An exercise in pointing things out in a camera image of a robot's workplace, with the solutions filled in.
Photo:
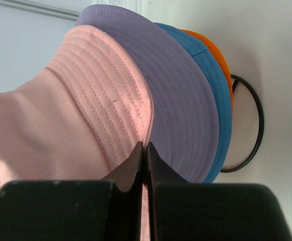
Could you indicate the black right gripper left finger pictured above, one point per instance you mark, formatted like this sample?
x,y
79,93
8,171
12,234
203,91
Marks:
x,y
108,209

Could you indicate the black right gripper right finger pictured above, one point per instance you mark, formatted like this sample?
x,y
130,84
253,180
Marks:
x,y
180,210

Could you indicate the lilac bucket hat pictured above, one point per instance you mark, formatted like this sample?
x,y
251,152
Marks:
x,y
173,78

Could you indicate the pink bucket hat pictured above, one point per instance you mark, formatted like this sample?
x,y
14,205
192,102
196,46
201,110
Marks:
x,y
79,118

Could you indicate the blue bucket hat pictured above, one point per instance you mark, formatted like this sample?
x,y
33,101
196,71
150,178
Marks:
x,y
214,73

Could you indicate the white perforated plastic basket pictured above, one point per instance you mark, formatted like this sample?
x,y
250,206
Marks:
x,y
138,6

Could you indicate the aluminium frame post right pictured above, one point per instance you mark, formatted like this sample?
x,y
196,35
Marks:
x,y
41,9

